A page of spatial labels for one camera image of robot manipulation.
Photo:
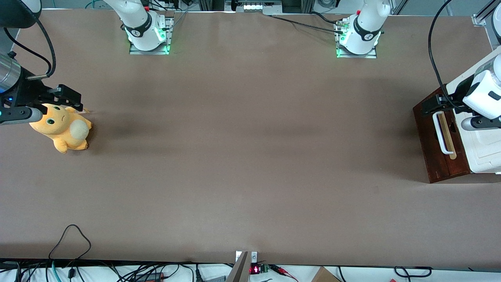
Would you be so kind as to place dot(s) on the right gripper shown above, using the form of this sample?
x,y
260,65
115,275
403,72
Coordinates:
x,y
28,91

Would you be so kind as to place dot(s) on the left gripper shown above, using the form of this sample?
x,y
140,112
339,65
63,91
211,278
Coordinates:
x,y
456,95

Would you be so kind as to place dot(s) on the dark brown wooden drawer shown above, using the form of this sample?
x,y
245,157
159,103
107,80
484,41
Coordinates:
x,y
428,149

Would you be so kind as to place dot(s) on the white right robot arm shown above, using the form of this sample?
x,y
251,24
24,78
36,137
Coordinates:
x,y
139,27

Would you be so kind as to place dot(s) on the orange plush toy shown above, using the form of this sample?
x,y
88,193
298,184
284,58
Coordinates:
x,y
64,131

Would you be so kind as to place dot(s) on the white-topped wooden cabinet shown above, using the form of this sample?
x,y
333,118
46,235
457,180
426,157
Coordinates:
x,y
485,149

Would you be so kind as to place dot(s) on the aluminium corner profile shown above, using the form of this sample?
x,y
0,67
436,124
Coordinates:
x,y
483,13

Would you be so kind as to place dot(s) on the black power adapter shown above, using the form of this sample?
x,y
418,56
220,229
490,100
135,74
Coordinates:
x,y
150,277

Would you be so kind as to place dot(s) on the white power strip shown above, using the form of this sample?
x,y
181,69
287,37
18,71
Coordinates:
x,y
260,6

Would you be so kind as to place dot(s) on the brown cardboard box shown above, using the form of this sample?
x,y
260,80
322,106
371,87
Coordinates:
x,y
325,275

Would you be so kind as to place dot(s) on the red LED display module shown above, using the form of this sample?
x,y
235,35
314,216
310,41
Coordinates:
x,y
255,269

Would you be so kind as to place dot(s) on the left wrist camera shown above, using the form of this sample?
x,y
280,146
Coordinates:
x,y
481,123

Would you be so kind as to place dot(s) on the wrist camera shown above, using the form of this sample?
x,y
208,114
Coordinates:
x,y
19,115
481,123

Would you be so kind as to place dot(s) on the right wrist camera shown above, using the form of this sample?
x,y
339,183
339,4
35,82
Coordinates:
x,y
19,115

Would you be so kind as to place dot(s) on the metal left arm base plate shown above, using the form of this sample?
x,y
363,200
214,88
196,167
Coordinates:
x,y
370,55

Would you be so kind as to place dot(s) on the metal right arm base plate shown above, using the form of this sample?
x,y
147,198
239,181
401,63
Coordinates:
x,y
166,35

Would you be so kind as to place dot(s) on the grey metal camera mount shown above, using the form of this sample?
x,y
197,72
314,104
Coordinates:
x,y
239,270

